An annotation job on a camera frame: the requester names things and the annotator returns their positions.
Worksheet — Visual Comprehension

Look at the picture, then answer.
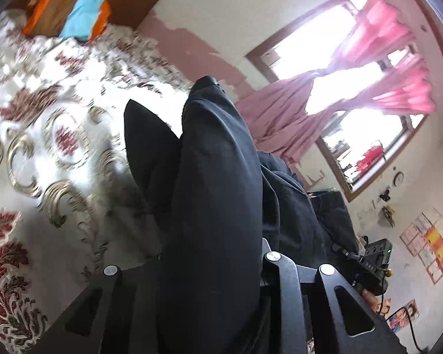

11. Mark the floral bedspread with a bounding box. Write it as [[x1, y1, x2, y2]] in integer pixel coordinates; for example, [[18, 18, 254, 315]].
[[0, 9, 237, 354]]

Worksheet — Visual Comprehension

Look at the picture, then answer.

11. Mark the small yellowish wall item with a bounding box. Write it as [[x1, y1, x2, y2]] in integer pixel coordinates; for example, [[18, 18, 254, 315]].
[[381, 206, 397, 228]]

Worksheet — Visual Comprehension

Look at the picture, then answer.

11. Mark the pink curtain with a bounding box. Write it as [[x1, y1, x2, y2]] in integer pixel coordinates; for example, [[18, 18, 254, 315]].
[[236, 0, 437, 163]]

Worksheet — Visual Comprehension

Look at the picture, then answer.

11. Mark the person's right hand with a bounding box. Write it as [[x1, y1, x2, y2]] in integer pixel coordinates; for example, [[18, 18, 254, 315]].
[[362, 290, 385, 315]]

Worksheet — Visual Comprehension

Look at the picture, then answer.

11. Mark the wooden framed window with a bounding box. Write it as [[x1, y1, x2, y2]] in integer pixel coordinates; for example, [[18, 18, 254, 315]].
[[245, 0, 429, 203]]

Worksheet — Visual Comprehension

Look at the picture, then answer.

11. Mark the black jacket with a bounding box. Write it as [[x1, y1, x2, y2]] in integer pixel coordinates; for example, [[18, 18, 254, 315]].
[[123, 75, 359, 354]]

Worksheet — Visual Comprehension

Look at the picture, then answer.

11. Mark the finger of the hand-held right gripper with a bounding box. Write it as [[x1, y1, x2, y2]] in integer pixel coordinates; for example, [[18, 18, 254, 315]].
[[331, 243, 359, 263]]

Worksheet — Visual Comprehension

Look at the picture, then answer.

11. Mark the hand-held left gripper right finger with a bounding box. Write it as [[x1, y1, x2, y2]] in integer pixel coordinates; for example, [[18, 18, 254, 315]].
[[260, 238, 407, 354]]

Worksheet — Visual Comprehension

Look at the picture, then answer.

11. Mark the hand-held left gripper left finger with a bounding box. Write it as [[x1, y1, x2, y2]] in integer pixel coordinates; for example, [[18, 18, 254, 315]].
[[33, 254, 170, 354]]

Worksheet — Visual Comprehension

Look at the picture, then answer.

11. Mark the group of wall papers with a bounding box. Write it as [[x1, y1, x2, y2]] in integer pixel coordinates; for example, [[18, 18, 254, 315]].
[[399, 206, 443, 285]]

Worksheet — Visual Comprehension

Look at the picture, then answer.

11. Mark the red window decoration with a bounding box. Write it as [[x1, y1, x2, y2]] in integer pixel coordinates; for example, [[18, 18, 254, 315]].
[[356, 145, 387, 171]]

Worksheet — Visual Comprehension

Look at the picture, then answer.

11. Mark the black cable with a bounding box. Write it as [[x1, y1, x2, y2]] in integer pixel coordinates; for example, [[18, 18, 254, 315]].
[[405, 316, 429, 353]]

